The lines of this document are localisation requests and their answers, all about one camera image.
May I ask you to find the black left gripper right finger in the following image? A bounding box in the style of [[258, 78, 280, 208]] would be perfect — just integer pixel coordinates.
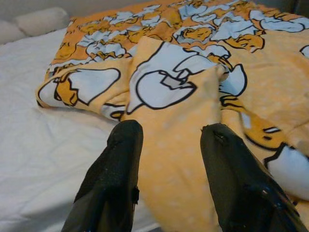
[[200, 122, 309, 232]]

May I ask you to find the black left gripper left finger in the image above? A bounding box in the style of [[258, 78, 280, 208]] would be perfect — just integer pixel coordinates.
[[61, 120, 144, 232]]

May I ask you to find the yellow cartoon print blanket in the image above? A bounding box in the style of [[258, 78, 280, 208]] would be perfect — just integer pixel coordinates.
[[35, 0, 309, 232]]

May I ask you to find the white quilted mattress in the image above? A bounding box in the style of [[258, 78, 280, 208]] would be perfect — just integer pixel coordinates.
[[0, 26, 160, 232]]

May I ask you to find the white pillow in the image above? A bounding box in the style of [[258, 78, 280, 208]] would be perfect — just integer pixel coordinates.
[[16, 6, 70, 37], [0, 20, 26, 45]]

